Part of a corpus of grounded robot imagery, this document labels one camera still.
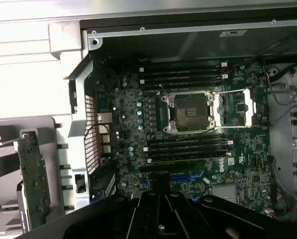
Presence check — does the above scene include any silver finned chipset heatsink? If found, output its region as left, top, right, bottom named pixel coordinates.
left=212, top=184, right=237, bottom=204

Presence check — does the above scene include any green Dell motherboard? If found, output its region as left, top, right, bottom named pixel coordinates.
left=92, top=56, right=274, bottom=217

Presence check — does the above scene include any blue expansion slot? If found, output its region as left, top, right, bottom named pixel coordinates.
left=169, top=174, right=205, bottom=185

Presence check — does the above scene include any silver drive cage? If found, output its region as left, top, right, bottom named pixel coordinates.
left=267, top=62, right=297, bottom=200

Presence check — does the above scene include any open black PC case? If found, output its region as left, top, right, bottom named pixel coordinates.
left=48, top=12, right=297, bottom=239

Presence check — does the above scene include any silver ethernet port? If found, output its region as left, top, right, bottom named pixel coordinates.
left=97, top=112, right=114, bottom=124

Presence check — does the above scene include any grey plastic parts rack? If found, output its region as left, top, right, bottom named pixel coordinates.
left=0, top=116, right=73, bottom=239

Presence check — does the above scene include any open silver socket cover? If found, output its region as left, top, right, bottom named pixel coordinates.
left=210, top=88, right=258, bottom=128

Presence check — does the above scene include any CPU socket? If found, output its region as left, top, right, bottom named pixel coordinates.
left=160, top=89, right=217, bottom=134

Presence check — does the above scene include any red-black twisted wire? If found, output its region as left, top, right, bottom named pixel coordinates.
left=85, top=121, right=119, bottom=150

